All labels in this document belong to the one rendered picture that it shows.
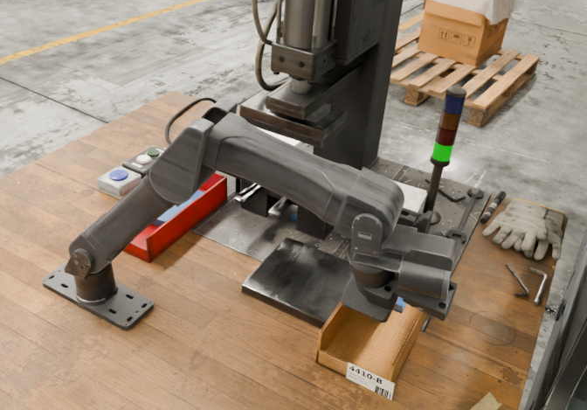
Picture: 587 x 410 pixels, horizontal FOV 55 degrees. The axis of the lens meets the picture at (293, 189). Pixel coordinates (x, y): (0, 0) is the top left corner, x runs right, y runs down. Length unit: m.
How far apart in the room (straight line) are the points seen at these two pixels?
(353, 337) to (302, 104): 0.41
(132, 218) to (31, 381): 0.28
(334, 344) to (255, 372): 0.14
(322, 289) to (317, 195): 0.37
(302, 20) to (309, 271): 0.44
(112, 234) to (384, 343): 0.46
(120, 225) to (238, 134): 0.26
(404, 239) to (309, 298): 0.34
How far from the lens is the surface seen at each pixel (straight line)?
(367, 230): 0.65
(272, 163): 0.66
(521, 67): 4.55
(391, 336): 0.97
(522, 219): 1.29
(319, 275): 1.03
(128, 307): 1.00
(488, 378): 0.97
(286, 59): 1.01
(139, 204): 0.81
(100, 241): 0.89
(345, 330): 0.96
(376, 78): 1.24
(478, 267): 1.16
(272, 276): 1.02
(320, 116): 1.05
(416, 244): 0.69
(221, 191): 1.20
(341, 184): 0.65
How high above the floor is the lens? 1.61
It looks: 34 degrees down
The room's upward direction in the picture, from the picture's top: 4 degrees clockwise
